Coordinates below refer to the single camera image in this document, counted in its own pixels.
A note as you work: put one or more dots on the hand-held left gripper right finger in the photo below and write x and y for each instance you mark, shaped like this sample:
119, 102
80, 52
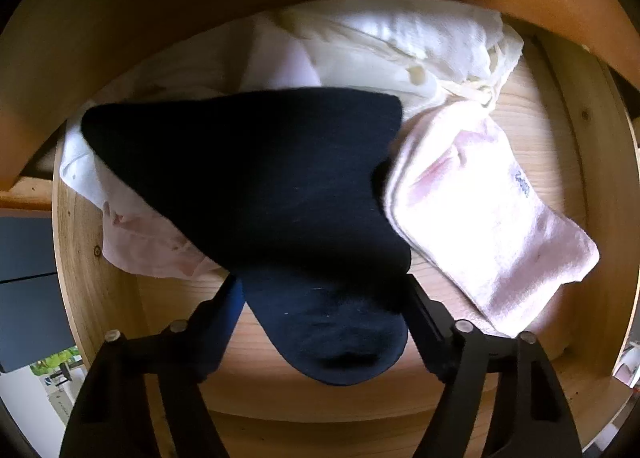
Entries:
430, 328

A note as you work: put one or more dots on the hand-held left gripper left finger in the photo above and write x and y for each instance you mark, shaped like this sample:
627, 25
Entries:
220, 328

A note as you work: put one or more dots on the pale pink garment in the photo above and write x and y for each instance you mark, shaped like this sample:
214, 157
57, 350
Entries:
150, 248

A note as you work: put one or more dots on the pink sock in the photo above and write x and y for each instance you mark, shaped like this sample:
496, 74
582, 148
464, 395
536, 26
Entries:
490, 228

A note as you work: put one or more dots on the black sock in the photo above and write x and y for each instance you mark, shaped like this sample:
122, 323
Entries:
250, 178

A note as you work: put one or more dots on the wooden drawer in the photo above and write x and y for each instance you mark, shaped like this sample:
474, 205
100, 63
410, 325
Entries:
540, 138
150, 13

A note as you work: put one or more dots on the cream garment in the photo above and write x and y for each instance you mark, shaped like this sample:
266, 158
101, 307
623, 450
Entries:
400, 48

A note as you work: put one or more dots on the green carton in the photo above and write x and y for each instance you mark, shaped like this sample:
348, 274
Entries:
55, 358

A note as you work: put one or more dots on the dark blue cabinet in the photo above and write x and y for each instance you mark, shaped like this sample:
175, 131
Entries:
25, 298

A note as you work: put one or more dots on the closed wooden drawer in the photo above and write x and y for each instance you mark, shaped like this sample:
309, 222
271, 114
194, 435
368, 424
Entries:
150, 13

